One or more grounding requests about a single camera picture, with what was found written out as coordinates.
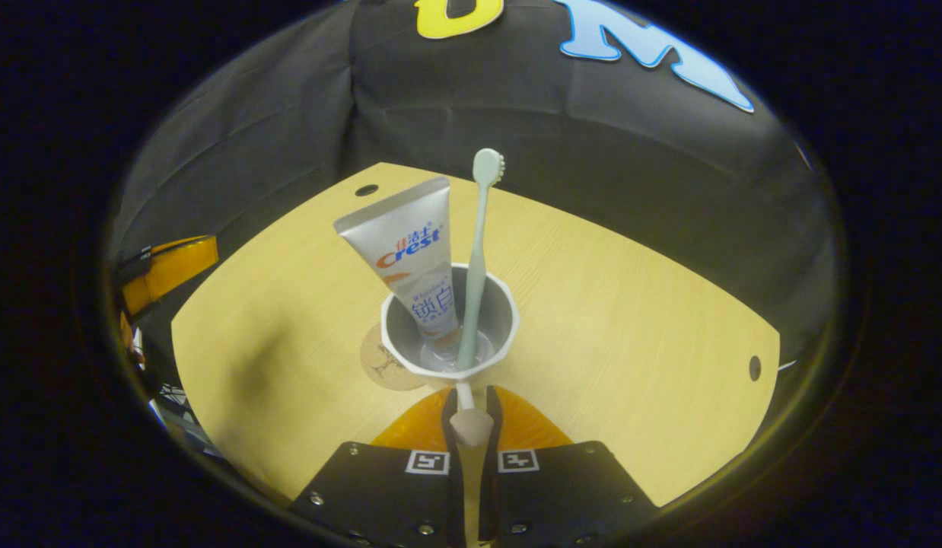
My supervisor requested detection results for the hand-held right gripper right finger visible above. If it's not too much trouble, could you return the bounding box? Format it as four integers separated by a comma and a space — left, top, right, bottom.
482, 385, 660, 548

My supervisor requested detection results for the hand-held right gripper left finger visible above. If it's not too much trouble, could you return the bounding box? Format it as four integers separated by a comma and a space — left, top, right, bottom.
288, 387, 466, 548

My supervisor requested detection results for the round cork coaster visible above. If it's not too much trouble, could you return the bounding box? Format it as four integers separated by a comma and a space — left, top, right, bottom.
360, 323, 426, 392

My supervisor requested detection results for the white cup with wooden handle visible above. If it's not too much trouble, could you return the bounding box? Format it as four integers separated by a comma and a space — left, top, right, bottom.
380, 263, 521, 545

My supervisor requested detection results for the white toothpaste tube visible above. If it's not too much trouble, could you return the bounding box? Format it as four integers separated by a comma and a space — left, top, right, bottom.
333, 177, 463, 343

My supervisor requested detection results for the pale green toothbrush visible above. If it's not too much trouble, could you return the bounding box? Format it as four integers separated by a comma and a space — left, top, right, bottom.
456, 148, 507, 371

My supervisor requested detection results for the black backdrop cloth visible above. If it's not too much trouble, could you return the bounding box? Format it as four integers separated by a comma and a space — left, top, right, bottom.
110, 0, 837, 358

